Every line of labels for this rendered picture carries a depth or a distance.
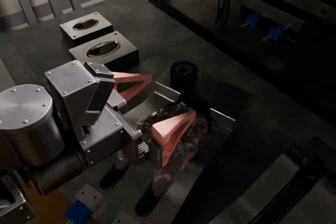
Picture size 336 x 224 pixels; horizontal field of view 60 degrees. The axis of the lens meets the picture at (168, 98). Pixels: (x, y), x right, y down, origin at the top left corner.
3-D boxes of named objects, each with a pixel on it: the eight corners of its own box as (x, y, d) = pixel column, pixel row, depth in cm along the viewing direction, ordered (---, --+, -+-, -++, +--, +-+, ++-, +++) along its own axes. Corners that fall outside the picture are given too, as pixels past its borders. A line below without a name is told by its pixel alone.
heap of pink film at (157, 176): (165, 203, 65) (165, 186, 60) (107, 163, 73) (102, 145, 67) (219, 128, 80) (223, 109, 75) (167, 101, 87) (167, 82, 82)
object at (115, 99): (141, 51, 43) (84, 77, 39) (172, 76, 39) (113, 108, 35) (143, 85, 48) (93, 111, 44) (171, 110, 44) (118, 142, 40)
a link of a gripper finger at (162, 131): (172, 76, 39) (112, 107, 35) (209, 106, 35) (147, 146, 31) (171, 110, 44) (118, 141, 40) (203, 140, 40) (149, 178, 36)
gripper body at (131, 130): (100, 82, 38) (46, 107, 35) (146, 130, 33) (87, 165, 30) (107, 114, 43) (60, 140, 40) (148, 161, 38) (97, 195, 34)
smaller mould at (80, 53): (91, 87, 100) (87, 71, 95) (72, 65, 108) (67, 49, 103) (139, 64, 108) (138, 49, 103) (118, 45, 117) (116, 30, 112)
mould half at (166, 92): (146, 268, 62) (143, 251, 54) (63, 200, 72) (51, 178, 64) (246, 119, 90) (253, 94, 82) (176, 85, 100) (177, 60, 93)
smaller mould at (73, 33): (76, 52, 113) (73, 39, 109) (62, 37, 121) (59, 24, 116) (114, 37, 121) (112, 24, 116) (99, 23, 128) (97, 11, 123)
